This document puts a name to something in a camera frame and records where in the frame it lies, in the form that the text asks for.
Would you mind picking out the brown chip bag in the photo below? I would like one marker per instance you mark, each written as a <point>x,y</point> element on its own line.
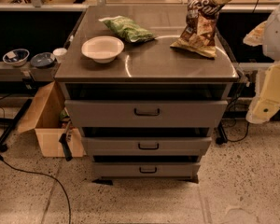
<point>201,20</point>

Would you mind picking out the black pole on floor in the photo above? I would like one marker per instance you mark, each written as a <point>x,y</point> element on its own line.
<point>10,124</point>

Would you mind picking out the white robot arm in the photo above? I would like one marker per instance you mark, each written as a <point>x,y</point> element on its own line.
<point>270,44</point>

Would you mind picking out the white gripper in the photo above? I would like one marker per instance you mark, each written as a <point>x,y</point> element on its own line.
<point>277,34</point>

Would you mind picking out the grey drawer cabinet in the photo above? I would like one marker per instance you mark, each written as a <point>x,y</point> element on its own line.
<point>152,71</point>

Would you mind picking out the dark blue bowl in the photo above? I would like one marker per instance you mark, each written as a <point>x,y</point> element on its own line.
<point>43,60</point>

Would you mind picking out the grey bottom drawer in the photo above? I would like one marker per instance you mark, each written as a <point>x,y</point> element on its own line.
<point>172,169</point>

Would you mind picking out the grey drawer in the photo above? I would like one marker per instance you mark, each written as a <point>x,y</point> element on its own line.
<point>154,146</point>
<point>144,114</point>
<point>172,169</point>

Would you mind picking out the small white cup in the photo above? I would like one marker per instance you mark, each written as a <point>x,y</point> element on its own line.
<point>59,54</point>

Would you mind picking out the white blue-rimmed bowl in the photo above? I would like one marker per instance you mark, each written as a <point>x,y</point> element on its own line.
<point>16,57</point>

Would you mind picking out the black tool in box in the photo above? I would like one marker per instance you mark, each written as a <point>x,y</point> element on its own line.
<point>63,141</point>

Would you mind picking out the grey top drawer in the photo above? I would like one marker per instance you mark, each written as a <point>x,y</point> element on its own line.
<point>144,114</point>

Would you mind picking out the cardboard box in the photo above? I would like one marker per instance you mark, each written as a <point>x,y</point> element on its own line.
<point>43,117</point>

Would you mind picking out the green chip bag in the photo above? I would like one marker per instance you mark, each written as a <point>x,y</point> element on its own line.
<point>127,29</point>

